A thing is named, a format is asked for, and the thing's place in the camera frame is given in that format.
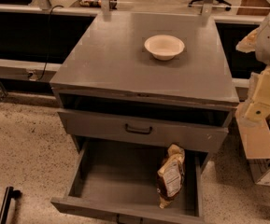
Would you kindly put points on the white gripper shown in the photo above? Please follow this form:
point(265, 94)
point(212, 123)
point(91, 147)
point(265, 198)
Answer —
point(260, 109)

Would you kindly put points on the brown chip bag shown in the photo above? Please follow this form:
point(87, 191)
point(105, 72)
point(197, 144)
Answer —
point(170, 176)

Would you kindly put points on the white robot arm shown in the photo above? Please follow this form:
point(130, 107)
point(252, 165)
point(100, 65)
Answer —
point(262, 55)

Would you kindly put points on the grey drawer cabinet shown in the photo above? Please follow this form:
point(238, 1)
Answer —
point(109, 71)

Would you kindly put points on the grey open middle drawer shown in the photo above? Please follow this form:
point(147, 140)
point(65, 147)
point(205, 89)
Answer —
point(116, 181)

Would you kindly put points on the grey top drawer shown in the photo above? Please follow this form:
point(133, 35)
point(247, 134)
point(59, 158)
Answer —
point(111, 127)

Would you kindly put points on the open cardboard box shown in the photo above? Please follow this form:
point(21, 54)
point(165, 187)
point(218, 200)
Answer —
point(255, 139)

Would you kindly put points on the white paper bowl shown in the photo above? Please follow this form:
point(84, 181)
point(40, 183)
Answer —
point(164, 47)

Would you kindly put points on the black stand base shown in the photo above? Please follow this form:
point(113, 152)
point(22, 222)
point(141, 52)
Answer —
point(10, 194)

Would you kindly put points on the black top drawer handle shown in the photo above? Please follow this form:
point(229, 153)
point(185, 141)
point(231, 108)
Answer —
point(144, 131)

